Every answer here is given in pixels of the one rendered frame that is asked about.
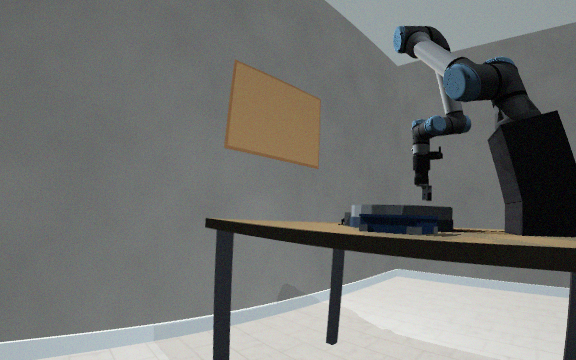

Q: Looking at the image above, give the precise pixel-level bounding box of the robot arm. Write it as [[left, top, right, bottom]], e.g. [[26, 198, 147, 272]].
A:
[[393, 25, 541, 145]]

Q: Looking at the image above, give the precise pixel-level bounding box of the blue open-top crate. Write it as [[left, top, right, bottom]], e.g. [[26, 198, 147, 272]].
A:
[[359, 214, 439, 235]]

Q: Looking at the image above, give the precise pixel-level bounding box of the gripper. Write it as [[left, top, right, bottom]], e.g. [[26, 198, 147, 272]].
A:
[[412, 144, 443, 201]]

